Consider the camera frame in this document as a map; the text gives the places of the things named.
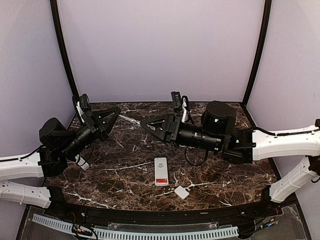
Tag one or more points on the upper red yellow battery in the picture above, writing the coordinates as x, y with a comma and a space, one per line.
161, 179

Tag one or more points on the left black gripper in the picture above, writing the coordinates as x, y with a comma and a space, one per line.
90, 119

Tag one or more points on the white remote green buttons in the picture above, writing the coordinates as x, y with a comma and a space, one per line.
161, 170

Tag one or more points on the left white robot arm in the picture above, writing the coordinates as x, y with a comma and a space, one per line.
59, 145

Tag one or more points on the clear pen screwdriver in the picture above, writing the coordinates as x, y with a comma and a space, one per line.
131, 120

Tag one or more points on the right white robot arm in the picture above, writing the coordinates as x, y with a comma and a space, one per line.
217, 134

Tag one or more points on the white battery cover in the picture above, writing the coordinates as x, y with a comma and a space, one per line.
181, 192

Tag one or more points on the white remote on left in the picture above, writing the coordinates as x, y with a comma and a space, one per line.
81, 162

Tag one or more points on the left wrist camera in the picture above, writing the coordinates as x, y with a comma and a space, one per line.
81, 105

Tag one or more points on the white slotted cable duct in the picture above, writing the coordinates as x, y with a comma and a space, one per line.
121, 231

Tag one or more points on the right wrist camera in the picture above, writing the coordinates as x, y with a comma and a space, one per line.
180, 102

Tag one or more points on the right black frame post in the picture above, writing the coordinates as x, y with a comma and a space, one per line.
258, 53

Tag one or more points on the black frame post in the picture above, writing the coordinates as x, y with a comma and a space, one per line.
258, 53
63, 51

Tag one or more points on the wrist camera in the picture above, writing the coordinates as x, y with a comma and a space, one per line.
81, 105
180, 102

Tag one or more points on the left black frame post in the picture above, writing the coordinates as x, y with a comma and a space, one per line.
63, 51

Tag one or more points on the black front table rail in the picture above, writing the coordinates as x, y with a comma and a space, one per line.
94, 216

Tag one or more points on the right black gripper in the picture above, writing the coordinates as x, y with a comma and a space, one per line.
169, 130

